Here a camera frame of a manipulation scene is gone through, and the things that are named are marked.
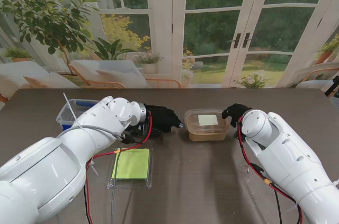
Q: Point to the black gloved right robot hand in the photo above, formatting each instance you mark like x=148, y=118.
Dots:
x=234, y=111

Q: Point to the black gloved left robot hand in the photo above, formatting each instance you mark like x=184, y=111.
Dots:
x=161, y=118

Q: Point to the black plastic ridged tray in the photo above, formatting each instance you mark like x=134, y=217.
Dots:
x=156, y=132

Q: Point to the clear lid with white label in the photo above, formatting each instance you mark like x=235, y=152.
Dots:
x=206, y=119

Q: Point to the clear lid with green paper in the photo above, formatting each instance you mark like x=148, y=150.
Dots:
x=132, y=165

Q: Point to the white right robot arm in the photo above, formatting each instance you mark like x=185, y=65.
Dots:
x=291, y=155

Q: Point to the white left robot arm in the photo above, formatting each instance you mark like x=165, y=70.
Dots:
x=39, y=168

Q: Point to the clear container with blue clips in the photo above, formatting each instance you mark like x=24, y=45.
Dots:
x=66, y=115

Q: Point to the tan kraft paper bowl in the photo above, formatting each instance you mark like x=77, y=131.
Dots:
x=206, y=135

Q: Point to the printed garden door backdrop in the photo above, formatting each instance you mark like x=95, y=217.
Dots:
x=159, y=36

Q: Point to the white zip tie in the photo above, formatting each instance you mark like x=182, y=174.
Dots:
x=94, y=168
x=70, y=106

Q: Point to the black tripod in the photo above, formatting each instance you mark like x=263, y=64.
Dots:
x=334, y=85

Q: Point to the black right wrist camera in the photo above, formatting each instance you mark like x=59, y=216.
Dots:
x=237, y=134

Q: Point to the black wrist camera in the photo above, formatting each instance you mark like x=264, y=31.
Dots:
x=136, y=132
x=237, y=134

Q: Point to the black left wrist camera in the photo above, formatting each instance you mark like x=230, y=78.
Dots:
x=136, y=132

